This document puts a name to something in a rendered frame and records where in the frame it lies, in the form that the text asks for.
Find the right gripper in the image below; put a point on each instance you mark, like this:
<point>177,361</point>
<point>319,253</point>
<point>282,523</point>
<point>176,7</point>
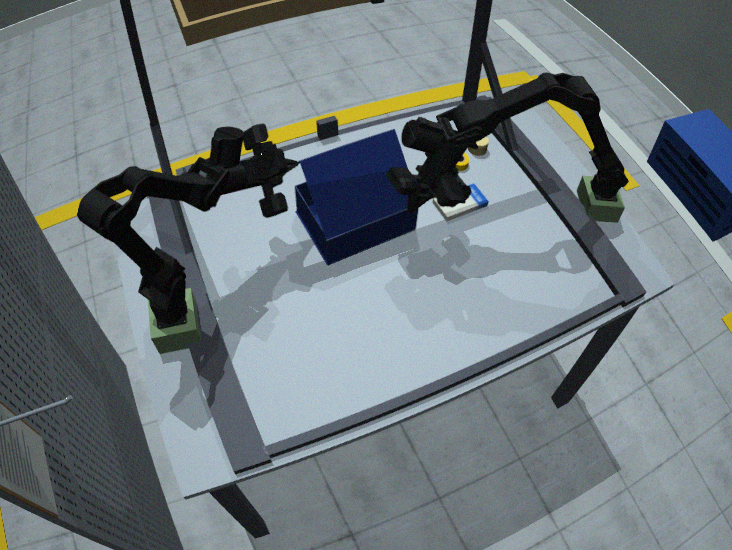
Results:
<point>270,205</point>

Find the grey metal rod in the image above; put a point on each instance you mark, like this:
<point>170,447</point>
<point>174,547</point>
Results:
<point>36,411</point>

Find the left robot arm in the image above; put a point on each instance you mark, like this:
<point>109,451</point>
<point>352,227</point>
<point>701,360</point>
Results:
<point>478,118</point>

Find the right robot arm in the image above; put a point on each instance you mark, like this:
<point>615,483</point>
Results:
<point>107,217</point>

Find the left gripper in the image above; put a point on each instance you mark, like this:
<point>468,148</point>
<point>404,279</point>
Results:
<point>406,184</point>

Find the yellow roll of tape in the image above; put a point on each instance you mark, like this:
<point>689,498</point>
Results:
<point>463,162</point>

